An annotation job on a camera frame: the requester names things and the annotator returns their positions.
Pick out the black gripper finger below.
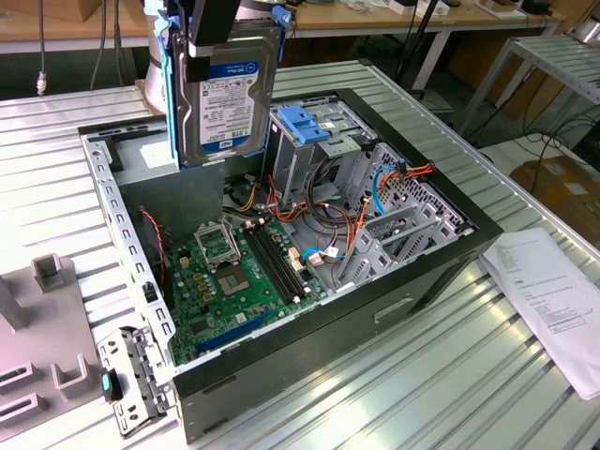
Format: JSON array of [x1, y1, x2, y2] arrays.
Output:
[[186, 0, 235, 84]]

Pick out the hard disk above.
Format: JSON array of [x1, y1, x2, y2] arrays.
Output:
[[157, 0, 288, 170]]

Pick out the blue data wire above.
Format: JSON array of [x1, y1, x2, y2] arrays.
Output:
[[371, 163, 400, 218]]

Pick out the orange power wire with plug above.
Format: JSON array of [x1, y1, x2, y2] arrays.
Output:
[[345, 160, 436, 262]]

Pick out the metal disk bay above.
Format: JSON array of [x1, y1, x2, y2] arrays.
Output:
[[335, 203, 473, 292]]

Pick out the blue plastic drive latch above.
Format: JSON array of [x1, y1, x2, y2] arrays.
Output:
[[277, 106, 332, 146]]

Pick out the metal optical drive cage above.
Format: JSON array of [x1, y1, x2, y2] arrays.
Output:
[[264, 96, 376, 207]]

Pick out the grey power supply unit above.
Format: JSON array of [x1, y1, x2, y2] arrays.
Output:
[[112, 133, 227, 243]]

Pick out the metal socket cover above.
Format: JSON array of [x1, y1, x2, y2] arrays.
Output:
[[193, 222, 243, 269]]

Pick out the black RAM slot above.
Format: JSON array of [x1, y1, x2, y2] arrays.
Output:
[[253, 219, 308, 301], [243, 224, 298, 306]]

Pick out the CPU socket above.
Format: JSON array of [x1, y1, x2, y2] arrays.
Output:
[[215, 264, 257, 299]]

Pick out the green motherboard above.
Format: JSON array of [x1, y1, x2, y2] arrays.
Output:
[[163, 217, 329, 367]]

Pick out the blue expansion slot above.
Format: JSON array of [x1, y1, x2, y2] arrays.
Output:
[[194, 307, 273, 355]]

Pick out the black open PC case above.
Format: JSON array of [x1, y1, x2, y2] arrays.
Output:
[[77, 87, 505, 445]]

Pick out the grey part rack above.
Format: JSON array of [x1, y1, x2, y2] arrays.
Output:
[[0, 254, 104, 430]]

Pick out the metal slat side table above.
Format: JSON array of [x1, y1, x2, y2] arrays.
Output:
[[461, 35, 600, 137]]

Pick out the metal expansion card retainer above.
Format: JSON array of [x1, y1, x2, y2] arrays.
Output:
[[96, 325, 177, 440]]

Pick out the blue black retainer latch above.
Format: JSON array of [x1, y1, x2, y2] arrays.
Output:
[[99, 367, 124, 403]]

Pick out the brown cardboard box on floor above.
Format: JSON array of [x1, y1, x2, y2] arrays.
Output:
[[508, 157, 600, 235]]

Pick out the printed white paper sheets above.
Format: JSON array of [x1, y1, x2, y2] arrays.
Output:
[[480, 228, 600, 402]]

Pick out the wooden desk with white frame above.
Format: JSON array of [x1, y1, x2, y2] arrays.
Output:
[[0, 0, 568, 90]]

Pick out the yellow black power wires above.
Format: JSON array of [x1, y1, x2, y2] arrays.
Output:
[[224, 175, 264, 213]]

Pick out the cable with metal plug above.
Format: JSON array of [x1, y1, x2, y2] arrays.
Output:
[[36, 0, 49, 97]]

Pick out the black orange wire bundle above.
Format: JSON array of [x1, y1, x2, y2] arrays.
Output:
[[265, 172, 360, 231]]

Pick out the red black twisted wire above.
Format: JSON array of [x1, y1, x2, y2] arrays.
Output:
[[139, 209, 166, 282]]

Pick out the blue wire with white label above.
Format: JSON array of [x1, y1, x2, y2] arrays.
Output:
[[301, 246, 339, 268]]

